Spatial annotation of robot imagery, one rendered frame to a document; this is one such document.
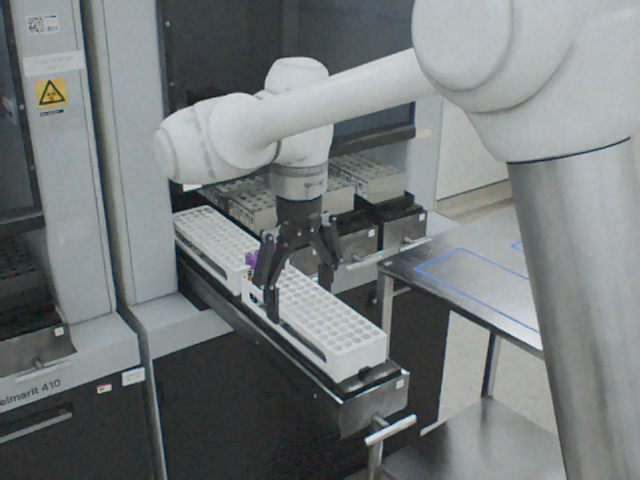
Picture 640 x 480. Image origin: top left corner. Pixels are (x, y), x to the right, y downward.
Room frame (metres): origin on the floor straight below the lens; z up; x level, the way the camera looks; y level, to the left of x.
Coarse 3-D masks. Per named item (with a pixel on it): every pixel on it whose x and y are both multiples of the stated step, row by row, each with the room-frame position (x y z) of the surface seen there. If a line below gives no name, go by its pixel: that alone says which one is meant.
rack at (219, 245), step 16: (208, 208) 1.45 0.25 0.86; (176, 224) 1.36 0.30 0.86; (192, 224) 1.37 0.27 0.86; (208, 224) 1.37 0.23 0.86; (224, 224) 1.37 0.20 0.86; (176, 240) 1.37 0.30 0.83; (192, 240) 1.30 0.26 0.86; (208, 240) 1.29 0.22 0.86; (224, 240) 1.31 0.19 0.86; (240, 240) 1.30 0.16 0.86; (256, 240) 1.29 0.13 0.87; (192, 256) 1.31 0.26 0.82; (208, 256) 1.25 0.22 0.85; (224, 256) 1.23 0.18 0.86; (240, 256) 1.23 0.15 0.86; (208, 272) 1.25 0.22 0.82; (224, 272) 1.26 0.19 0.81; (240, 272) 1.17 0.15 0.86; (240, 288) 1.17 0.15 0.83
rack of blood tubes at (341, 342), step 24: (288, 288) 1.11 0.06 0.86; (312, 288) 1.12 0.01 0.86; (264, 312) 1.09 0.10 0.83; (288, 312) 1.04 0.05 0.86; (312, 312) 1.03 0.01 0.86; (336, 312) 1.03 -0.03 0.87; (288, 336) 1.02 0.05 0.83; (312, 336) 0.96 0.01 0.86; (336, 336) 0.96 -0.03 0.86; (360, 336) 0.96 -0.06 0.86; (384, 336) 0.96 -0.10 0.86; (336, 360) 0.91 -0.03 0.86; (360, 360) 0.93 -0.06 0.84; (384, 360) 0.96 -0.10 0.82
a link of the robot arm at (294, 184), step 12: (276, 168) 1.05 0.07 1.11; (288, 168) 1.04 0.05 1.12; (312, 168) 1.04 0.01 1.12; (324, 168) 1.06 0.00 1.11; (276, 180) 1.05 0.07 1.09; (288, 180) 1.04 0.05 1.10; (300, 180) 1.04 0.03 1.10; (312, 180) 1.04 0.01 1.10; (324, 180) 1.06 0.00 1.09; (276, 192) 1.05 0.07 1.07; (288, 192) 1.04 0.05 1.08; (300, 192) 1.04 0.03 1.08; (312, 192) 1.04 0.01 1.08
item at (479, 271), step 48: (432, 240) 1.39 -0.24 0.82; (480, 240) 1.40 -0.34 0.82; (384, 288) 1.28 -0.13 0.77; (432, 288) 1.19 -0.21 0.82; (480, 288) 1.19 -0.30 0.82; (528, 288) 1.20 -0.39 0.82; (528, 336) 1.03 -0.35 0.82; (432, 432) 1.40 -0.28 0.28; (480, 432) 1.40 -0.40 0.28; (528, 432) 1.40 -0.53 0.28
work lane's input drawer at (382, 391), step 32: (192, 288) 1.28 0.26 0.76; (224, 288) 1.19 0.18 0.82; (224, 320) 1.17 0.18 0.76; (256, 320) 1.09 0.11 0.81; (288, 352) 1.00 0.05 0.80; (320, 384) 0.92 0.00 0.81; (352, 384) 0.90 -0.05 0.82; (384, 384) 0.92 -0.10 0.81; (352, 416) 0.88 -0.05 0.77; (384, 416) 0.92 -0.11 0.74
